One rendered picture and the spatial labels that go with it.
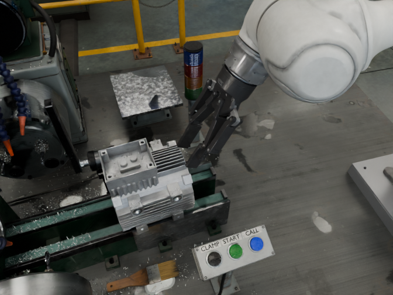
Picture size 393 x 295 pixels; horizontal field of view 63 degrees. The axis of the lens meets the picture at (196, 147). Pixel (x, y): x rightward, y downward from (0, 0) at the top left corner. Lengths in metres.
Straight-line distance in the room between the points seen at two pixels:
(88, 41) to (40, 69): 2.48
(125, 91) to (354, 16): 1.03
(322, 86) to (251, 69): 0.21
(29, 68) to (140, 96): 0.41
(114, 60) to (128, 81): 1.85
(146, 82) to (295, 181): 0.70
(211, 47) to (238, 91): 2.72
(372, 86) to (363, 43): 2.76
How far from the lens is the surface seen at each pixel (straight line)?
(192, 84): 1.05
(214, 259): 0.72
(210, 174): 1.01
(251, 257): 0.74
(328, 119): 1.46
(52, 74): 1.13
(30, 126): 0.97
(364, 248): 1.14
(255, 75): 0.59
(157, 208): 0.82
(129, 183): 0.77
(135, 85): 1.35
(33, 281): 0.68
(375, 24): 0.45
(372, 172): 1.26
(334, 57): 0.38
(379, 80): 3.30
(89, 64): 3.24
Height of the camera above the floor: 1.74
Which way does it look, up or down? 49 degrees down
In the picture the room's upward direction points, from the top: straight up
